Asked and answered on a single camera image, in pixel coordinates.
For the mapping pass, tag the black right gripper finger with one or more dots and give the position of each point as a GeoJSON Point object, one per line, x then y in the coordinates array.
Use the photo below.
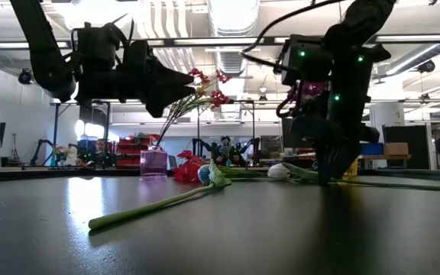
{"type": "Point", "coordinates": [347, 162]}
{"type": "Point", "coordinates": [327, 166]}

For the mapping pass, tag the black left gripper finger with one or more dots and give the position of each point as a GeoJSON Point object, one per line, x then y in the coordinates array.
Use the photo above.
{"type": "Point", "coordinates": [162, 99]}
{"type": "Point", "coordinates": [162, 72]}

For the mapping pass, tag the white artificial tulip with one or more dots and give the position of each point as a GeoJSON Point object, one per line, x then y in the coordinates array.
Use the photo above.
{"type": "Point", "coordinates": [147, 208]}
{"type": "Point", "coordinates": [279, 172]}

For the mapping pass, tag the purple artificial flower bunch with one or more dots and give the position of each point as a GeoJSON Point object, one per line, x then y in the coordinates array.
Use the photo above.
{"type": "Point", "coordinates": [313, 88]}

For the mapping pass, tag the red artificial flower bunch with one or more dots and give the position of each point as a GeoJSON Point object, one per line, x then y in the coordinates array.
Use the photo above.
{"type": "Point", "coordinates": [187, 170]}
{"type": "Point", "coordinates": [219, 99]}

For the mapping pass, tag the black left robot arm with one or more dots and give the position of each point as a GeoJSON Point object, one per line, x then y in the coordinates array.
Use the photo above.
{"type": "Point", "coordinates": [40, 46]}

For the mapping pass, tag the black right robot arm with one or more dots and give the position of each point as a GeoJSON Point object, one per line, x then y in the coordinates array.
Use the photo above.
{"type": "Point", "coordinates": [351, 76]}

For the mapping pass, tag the purple glass vase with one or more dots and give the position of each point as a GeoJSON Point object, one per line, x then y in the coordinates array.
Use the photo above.
{"type": "Point", "coordinates": [153, 164]}

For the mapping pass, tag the blue storage bin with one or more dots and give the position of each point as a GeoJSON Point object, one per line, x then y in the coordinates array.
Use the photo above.
{"type": "Point", "coordinates": [373, 149]}

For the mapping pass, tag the brown cardboard box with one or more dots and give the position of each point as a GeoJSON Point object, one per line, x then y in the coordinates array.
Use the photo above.
{"type": "Point", "coordinates": [395, 149]}

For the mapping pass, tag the red tool chest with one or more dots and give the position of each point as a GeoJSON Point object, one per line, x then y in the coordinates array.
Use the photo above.
{"type": "Point", "coordinates": [132, 153]}

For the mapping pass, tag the long ceiling light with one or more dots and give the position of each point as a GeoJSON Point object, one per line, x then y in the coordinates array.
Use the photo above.
{"type": "Point", "coordinates": [216, 41]}
{"type": "Point", "coordinates": [25, 45]}
{"type": "Point", "coordinates": [418, 38]}

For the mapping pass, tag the black cabinet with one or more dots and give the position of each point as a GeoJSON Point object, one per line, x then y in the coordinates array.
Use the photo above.
{"type": "Point", "coordinates": [415, 137]}

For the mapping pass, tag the black background robot arms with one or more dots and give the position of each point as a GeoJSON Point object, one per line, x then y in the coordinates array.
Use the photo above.
{"type": "Point", "coordinates": [225, 151]}
{"type": "Point", "coordinates": [40, 147]}

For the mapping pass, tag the black round ceiling fixture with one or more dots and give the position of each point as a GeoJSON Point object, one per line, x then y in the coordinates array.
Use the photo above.
{"type": "Point", "coordinates": [25, 76]}
{"type": "Point", "coordinates": [426, 66]}

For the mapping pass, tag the black table mat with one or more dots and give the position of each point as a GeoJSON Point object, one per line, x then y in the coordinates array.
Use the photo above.
{"type": "Point", "coordinates": [243, 237]}

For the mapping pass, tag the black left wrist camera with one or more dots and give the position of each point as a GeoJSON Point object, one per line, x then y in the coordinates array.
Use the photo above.
{"type": "Point", "coordinates": [94, 46]}

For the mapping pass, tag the silver ceiling duct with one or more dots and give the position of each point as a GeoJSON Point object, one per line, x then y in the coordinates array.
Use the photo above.
{"type": "Point", "coordinates": [231, 23]}

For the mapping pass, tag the black aluminium table frame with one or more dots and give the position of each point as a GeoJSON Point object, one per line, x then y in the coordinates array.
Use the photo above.
{"type": "Point", "coordinates": [52, 173]}

